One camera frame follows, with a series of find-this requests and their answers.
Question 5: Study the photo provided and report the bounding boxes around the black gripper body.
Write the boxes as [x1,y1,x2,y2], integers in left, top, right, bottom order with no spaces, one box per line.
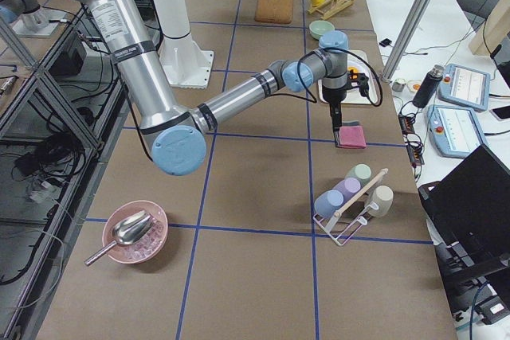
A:
[320,85,347,105]

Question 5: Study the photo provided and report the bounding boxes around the white round plate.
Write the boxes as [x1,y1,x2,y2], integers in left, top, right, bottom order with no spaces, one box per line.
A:
[347,60,367,73]

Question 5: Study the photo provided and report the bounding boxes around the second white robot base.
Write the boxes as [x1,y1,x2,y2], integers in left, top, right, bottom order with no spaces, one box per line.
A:
[1,0,57,37]

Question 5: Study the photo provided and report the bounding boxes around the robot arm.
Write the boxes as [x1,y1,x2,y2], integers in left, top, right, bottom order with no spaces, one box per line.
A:
[77,0,348,176]

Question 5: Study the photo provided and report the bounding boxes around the cream bear print tray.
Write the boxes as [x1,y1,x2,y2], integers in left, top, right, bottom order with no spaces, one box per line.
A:
[317,50,379,105]

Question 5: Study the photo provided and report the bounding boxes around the pink cleaning cloth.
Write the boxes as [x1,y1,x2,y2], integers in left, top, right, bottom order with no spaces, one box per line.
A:
[339,125,367,149]

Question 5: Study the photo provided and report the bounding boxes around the small metal cup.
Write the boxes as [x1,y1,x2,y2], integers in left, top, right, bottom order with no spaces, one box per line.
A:
[391,78,406,92]

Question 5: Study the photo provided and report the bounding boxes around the green tumbler cup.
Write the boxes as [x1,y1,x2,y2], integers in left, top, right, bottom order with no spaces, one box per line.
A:
[345,163,372,187]

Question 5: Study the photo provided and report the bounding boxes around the green ceramic bowl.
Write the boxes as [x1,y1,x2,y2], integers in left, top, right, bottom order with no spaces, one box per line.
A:
[308,20,335,40]

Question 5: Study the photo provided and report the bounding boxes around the black power strip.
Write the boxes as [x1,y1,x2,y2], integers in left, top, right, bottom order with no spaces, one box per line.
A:
[398,115,425,168]

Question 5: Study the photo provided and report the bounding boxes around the small black puck device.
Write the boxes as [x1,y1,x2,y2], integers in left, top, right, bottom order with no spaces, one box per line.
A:
[379,38,392,47]

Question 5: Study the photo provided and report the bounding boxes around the purple tumbler cup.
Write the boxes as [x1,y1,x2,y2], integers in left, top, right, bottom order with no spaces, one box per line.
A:
[333,177,361,201]

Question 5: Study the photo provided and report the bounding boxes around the fried egg toy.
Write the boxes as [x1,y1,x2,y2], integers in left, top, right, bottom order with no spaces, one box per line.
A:
[406,80,422,93]

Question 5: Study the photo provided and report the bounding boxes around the black water bottle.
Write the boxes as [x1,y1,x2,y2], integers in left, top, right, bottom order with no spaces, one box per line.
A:
[411,64,445,109]

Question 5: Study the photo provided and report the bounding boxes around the blue tumbler cup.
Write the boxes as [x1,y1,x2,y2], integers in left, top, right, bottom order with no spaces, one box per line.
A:
[314,190,344,218]

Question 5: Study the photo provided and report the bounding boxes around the wooden dish rack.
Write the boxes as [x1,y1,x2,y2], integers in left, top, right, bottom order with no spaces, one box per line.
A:
[307,0,355,20]

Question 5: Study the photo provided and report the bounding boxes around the beige tumbler cup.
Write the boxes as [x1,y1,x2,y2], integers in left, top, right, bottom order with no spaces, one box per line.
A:
[367,185,394,217]

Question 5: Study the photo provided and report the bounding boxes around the brown wooden cutting board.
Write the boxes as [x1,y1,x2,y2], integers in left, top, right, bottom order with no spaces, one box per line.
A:
[254,0,293,25]

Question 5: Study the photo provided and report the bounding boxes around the blue teach pendant near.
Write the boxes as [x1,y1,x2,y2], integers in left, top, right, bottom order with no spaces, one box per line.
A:
[426,105,488,158]

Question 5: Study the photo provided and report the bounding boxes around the blue teach pendant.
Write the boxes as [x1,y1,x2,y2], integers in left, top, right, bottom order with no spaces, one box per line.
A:
[426,105,488,158]
[438,64,491,111]

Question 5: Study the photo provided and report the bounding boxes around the blue teach pendant far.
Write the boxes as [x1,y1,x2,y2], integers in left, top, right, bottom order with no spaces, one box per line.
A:
[438,64,491,111]

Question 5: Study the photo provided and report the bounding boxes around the black laptop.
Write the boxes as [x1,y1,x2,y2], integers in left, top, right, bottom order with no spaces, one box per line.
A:
[418,143,510,253]

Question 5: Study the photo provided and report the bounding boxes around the black smartphone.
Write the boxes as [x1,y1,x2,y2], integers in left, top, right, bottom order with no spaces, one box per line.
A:
[490,105,510,120]

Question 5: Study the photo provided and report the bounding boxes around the pink bowl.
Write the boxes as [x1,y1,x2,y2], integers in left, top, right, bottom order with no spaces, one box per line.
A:
[102,200,168,264]

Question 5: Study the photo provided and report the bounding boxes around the metal spoon in bowl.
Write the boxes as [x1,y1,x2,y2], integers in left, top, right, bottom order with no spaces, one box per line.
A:
[84,210,153,267]

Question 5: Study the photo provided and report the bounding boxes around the white wire cup rack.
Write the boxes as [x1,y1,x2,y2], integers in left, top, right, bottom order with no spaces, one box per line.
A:
[312,168,388,246]

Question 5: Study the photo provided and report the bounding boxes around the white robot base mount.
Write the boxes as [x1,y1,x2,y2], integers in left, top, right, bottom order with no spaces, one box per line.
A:
[153,0,214,89]

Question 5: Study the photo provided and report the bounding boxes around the aluminium frame post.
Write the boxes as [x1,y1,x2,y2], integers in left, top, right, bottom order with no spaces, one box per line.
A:
[382,0,430,81]

